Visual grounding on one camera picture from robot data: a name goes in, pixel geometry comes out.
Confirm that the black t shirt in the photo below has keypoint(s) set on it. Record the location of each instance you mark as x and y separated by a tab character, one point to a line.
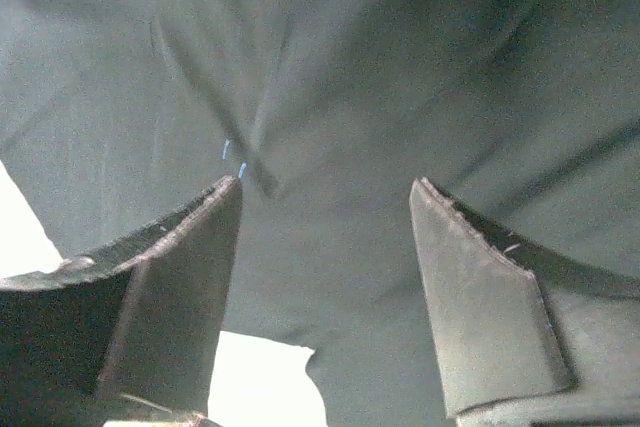
524	113

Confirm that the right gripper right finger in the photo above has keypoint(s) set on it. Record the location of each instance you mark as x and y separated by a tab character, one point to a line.
535	340

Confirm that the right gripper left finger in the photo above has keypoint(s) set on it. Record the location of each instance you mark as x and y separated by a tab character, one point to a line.
125	335

